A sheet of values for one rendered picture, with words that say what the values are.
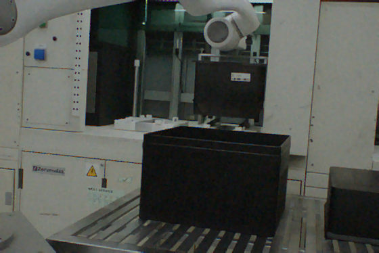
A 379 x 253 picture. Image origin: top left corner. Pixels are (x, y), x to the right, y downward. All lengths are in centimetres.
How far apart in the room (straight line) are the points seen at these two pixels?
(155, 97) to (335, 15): 120
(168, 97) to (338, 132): 115
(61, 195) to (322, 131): 80
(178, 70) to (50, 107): 87
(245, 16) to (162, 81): 105
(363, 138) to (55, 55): 93
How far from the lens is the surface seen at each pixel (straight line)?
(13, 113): 163
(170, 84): 228
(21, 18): 81
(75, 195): 155
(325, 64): 135
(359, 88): 136
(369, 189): 99
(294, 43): 131
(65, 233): 91
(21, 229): 93
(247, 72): 157
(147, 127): 164
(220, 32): 138
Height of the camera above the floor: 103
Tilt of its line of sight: 5 degrees down
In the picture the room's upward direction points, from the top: 4 degrees clockwise
